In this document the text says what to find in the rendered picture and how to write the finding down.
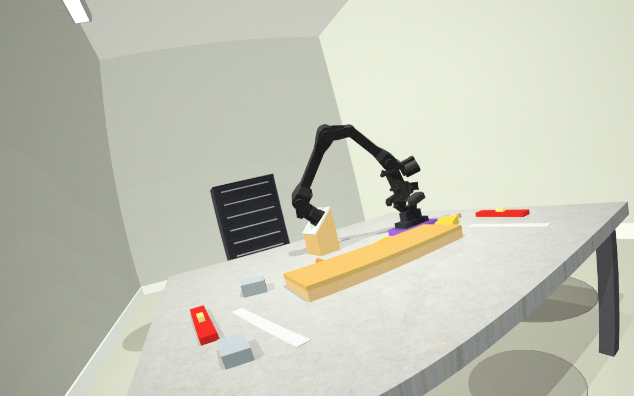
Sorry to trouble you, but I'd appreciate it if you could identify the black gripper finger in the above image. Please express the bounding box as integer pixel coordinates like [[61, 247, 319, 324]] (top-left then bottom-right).
[[406, 205, 417, 219], [393, 201, 408, 212]]

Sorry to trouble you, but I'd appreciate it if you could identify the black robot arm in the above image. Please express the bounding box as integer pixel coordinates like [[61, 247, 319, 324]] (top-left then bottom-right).
[[292, 124, 420, 226]]

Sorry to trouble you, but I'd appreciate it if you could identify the red flat bar with yellow rectangle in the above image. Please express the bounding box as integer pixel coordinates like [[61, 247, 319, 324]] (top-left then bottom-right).
[[475, 207, 530, 217], [190, 305, 219, 346]]

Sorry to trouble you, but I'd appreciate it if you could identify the purple rectangular tray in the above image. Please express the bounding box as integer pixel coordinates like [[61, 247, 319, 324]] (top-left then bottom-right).
[[389, 219, 437, 236]]

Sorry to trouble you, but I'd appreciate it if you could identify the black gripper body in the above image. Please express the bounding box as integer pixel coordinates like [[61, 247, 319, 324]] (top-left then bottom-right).
[[386, 180, 425, 207]]

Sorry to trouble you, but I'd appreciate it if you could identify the long wooden plank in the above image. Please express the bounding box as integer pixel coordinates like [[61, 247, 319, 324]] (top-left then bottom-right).
[[283, 224, 463, 302]]

